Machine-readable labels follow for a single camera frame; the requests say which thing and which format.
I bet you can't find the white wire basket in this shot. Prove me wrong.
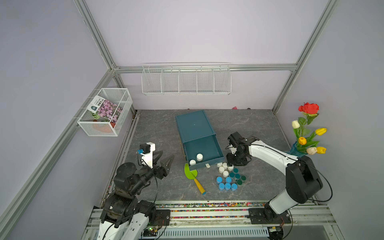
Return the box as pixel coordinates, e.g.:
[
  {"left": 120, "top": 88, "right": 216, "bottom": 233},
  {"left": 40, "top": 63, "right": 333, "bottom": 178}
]
[{"left": 77, "top": 88, "right": 133, "bottom": 137}]

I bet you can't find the teal top drawer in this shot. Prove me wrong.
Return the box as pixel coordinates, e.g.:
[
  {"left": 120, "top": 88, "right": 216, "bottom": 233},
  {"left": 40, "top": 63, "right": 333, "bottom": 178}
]
[{"left": 183, "top": 135, "right": 225, "bottom": 171}]

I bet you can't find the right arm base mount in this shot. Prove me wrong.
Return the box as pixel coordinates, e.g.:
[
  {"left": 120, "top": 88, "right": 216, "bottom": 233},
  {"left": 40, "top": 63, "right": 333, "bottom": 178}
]
[{"left": 247, "top": 208, "right": 292, "bottom": 226}]

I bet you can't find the teal drawer cabinet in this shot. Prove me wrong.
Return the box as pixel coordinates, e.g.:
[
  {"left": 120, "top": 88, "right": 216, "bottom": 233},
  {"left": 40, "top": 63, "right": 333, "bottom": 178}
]
[{"left": 176, "top": 110, "right": 216, "bottom": 144}]

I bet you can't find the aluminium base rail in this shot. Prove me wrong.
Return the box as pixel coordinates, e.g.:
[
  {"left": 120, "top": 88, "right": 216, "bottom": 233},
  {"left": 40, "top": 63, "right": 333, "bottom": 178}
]
[{"left": 82, "top": 200, "right": 344, "bottom": 240}]

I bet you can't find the purple flower seed packet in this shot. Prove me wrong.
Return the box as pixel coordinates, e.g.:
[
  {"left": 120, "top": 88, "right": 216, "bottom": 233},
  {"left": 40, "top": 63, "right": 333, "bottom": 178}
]
[{"left": 87, "top": 96, "right": 123, "bottom": 124}]

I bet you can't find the white wire wall shelf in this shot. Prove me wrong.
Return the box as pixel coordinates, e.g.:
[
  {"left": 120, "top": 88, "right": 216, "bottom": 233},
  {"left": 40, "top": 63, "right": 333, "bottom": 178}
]
[{"left": 141, "top": 64, "right": 232, "bottom": 95}]

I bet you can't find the green trowel yellow handle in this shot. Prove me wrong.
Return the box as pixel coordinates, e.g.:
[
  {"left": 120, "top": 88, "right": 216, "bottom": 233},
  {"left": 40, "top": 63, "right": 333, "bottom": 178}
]
[{"left": 184, "top": 163, "right": 206, "bottom": 195}]

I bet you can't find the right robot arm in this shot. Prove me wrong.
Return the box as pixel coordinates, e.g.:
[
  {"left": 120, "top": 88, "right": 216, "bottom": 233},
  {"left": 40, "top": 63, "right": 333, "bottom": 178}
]
[{"left": 226, "top": 132, "right": 323, "bottom": 219}]

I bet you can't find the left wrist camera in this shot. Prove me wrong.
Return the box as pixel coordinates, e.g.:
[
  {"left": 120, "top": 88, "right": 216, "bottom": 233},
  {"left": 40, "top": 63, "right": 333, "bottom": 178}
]
[{"left": 137, "top": 142, "right": 156, "bottom": 169}]

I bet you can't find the teal glass vase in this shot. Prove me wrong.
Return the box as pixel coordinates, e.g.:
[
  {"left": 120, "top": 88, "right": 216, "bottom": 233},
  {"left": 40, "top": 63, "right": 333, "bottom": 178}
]
[{"left": 289, "top": 142, "right": 305, "bottom": 158}]

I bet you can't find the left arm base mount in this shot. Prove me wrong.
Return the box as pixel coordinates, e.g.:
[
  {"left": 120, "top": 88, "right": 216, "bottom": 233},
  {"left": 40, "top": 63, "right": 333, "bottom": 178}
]
[{"left": 136, "top": 200, "right": 171, "bottom": 226}]

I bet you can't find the artificial flower bouquet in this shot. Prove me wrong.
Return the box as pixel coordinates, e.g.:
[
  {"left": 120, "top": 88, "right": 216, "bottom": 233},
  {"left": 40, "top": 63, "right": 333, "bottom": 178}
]
[{"left": 292, "top": 103, "right": 328, "bottom": 156}]

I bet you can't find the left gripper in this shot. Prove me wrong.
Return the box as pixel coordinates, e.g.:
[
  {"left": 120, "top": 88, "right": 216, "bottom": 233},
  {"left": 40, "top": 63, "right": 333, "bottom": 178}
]
[{"left": 130, "top": 149, "right": 174, "bottom": 195}]

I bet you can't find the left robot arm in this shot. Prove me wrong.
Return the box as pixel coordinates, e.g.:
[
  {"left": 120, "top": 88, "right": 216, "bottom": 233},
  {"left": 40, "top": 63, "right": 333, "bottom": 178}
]
[{"left": 97, "top": 151, "right": 175, "bottom": 240}]

